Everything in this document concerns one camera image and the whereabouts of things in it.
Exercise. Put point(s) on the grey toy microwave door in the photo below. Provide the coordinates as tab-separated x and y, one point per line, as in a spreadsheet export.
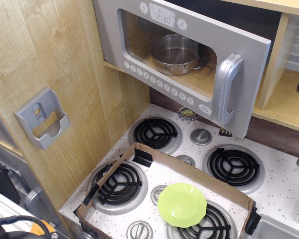
224	92

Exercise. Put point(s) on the hanging small spatula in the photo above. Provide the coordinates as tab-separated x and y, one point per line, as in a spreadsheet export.
225	133

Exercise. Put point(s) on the back right black burner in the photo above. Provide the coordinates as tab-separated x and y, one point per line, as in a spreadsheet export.
232	166

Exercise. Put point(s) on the black burner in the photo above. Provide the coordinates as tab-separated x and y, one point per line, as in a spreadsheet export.
232	166
214	225
155	133
121	187

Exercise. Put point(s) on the grey back stove knob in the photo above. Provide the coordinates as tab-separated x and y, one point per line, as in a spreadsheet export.
201	137

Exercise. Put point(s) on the grey stove knob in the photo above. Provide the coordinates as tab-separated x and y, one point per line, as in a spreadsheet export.
186	159
156	193
139	230
201	137

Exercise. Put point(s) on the hanging round strainer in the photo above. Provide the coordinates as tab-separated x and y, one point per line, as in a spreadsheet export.
187	115

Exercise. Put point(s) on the steel pot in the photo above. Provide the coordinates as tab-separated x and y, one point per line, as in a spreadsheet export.
177	55

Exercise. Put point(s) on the grey middle stove knob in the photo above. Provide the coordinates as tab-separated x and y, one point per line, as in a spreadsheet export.
186	159

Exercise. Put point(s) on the grey sink basin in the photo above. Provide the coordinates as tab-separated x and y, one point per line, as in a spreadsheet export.
269	228

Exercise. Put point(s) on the back left black burner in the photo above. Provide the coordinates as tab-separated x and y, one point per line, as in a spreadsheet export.
155	133

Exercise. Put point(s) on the front right black burner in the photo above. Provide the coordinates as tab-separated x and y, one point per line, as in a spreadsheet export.
214	225

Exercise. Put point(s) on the green plastic plate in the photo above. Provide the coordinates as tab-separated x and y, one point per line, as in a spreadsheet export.
182	205

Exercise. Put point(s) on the grey centre stove knob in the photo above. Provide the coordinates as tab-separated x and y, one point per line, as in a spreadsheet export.
156	193

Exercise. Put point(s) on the front left black burner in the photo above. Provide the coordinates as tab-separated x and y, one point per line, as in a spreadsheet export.
121	187

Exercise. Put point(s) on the grey front stove knob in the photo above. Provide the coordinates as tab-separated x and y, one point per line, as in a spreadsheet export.
139	230

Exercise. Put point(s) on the orange tape piece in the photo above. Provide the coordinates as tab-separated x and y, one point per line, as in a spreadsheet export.
38	230

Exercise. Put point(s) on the cardboard tray wall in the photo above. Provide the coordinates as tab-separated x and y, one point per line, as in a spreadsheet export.
146	194

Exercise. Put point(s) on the grey wall holder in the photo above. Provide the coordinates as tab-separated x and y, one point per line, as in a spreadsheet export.
36	111

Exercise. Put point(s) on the grey oven door handle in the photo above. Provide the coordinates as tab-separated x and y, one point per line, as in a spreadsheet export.
33	203

